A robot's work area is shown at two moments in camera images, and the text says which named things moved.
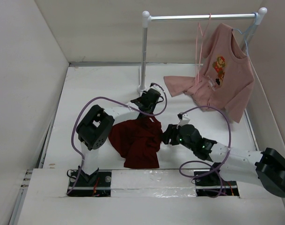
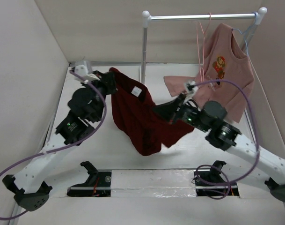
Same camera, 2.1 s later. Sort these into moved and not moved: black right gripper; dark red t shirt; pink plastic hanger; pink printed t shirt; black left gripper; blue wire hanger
Moved: black left gripper; black right gripper; dark red t shirt; pink plastic hanger
Not moved: blue wire hanger; pink printed t shirt
